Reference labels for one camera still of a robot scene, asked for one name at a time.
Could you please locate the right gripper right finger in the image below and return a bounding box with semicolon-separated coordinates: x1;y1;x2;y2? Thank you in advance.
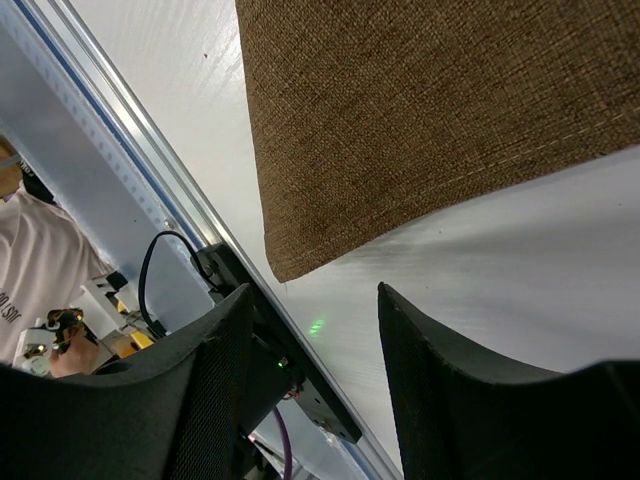
378;284;639;479

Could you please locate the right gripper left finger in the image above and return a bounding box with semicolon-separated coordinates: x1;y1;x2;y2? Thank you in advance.
1;286;253;479

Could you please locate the brown cloth napkin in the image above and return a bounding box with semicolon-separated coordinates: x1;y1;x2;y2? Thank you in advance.
236;1;639;282

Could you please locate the person in white shirt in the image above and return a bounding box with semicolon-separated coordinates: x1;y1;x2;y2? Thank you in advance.
0;169;114;379

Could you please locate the black cable loop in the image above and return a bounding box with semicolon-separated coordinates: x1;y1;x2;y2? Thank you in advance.
137;230;221;341

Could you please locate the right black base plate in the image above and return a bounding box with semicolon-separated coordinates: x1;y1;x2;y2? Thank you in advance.
197;243;362;444

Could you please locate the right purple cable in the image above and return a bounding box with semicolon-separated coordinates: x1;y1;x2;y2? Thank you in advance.
272;405;294;480

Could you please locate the aluminium mounting rail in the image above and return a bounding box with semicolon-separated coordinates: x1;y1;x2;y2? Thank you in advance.
1;1;401;479

